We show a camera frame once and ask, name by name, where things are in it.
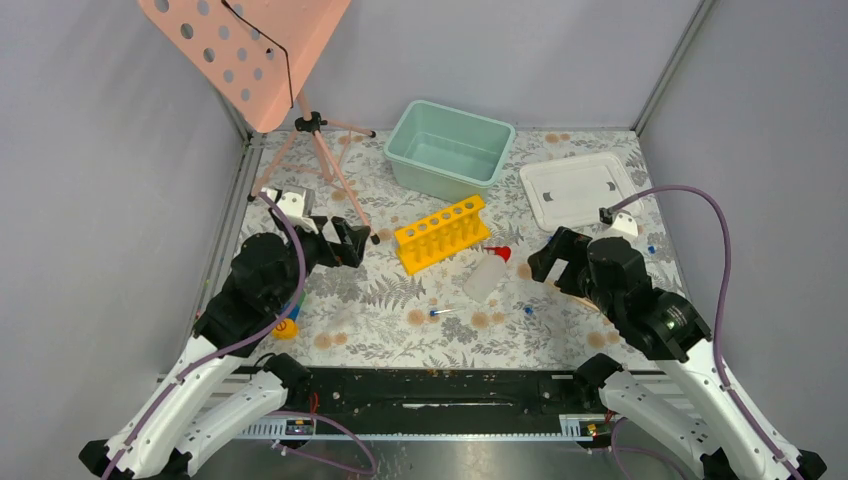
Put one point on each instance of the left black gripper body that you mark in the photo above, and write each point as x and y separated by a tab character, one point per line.
320	250

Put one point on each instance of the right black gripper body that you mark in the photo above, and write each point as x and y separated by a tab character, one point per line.
567	244

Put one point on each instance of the white wash bottle red cap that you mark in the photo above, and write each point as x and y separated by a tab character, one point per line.
488	273

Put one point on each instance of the yellow test tube rack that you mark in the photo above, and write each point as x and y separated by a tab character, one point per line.
440	235

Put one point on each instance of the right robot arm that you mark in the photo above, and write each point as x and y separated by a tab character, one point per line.
729	438

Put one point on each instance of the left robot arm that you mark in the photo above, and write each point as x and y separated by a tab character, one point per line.
172	436

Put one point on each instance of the white plastic bin lid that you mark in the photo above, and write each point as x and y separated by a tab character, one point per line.
570	191

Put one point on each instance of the yellow capped bottle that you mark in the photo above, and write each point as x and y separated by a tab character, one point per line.
287	329

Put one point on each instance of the floral patterned table mat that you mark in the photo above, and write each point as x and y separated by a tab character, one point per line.
378	316

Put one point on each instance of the mint green plastic bin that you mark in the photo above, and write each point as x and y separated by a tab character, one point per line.
447	153

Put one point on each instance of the pink perforated music stand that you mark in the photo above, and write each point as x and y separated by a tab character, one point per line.
258	55

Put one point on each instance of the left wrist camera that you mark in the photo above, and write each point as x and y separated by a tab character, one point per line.
296	203

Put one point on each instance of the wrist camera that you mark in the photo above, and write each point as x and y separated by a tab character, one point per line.
296	203
618	224

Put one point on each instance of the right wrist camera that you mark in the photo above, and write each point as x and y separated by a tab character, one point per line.
618	224

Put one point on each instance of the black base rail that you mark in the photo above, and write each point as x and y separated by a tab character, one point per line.
449	402

